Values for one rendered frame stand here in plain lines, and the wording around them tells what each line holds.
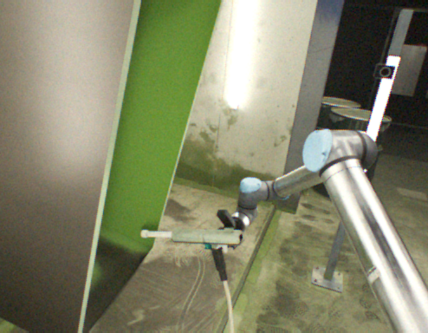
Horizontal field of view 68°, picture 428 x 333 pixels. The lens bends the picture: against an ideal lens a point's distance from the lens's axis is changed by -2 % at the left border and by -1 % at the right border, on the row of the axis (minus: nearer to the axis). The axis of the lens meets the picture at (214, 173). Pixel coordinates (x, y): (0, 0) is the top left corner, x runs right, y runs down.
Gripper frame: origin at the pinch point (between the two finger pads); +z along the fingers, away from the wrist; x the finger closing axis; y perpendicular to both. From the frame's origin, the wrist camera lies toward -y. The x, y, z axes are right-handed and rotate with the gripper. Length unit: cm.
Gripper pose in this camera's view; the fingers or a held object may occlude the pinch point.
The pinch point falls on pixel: (212, 244)
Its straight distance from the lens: 126.0
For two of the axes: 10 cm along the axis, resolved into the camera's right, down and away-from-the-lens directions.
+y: 2.2, 9.5, 2.4
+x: -8.6, 0.7, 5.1
